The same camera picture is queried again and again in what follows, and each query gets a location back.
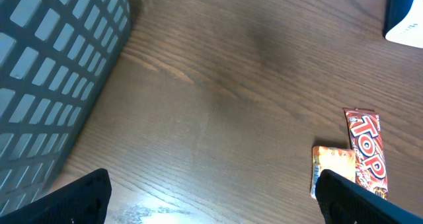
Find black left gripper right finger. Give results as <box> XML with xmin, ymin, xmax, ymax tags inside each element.
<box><xmin>315</xmin><ymin>169</ymin><xmax>422</xmax><ymax>224</ymax></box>

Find small orange snack box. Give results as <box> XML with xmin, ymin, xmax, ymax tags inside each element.
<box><xmin>310</xmin><ymin>146</ymin><xmax>356</xmax><ymax>199</ymax></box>

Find grey plastic basket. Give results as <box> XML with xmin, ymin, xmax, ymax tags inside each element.
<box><xmin>1</xmin><ymin>0</ymin><xmax>131</xmax><ymax>215</ymax></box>

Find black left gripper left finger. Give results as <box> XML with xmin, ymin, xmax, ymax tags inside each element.
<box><xmin>1</xmin><ymin>168</ymin><xmax>112</xmax><ymax>224</ymax></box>

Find orange chocolate bar wrapper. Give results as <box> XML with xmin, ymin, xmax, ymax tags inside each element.
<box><xmin>343</xmin><ymin>108</ymin><xmax>388</xmax><ymax>200</ymax></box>

